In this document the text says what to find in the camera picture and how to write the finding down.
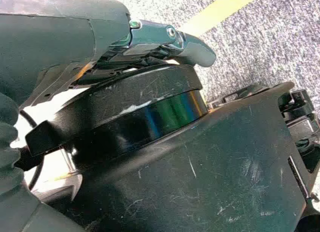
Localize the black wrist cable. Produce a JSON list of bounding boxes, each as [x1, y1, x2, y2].
[[18, 109, 45, 192]]

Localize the robot left arm ribbed sleeve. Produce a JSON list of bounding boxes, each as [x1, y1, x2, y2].
[[0, 91, 25, 197]]

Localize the black robot body housing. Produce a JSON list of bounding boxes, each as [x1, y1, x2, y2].
[[14, 63, 320, 232]]

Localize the yellow floor tape square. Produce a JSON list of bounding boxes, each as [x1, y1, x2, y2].
[[178, 0, 264, 38]]

